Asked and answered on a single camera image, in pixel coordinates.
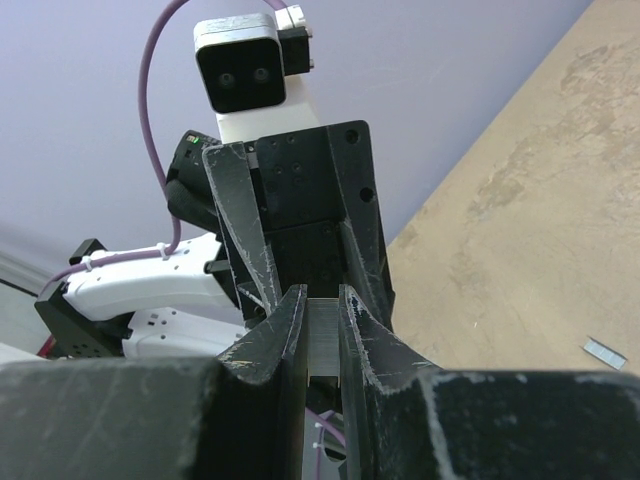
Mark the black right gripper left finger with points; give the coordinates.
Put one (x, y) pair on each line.
(239, 415)

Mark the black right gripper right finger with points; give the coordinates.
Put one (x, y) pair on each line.
(406, 418)

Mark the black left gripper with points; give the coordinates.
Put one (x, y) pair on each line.
(312, 199)

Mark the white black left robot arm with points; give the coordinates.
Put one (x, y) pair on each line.
(87, 309)

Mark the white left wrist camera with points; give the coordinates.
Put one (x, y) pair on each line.
(252, 68)

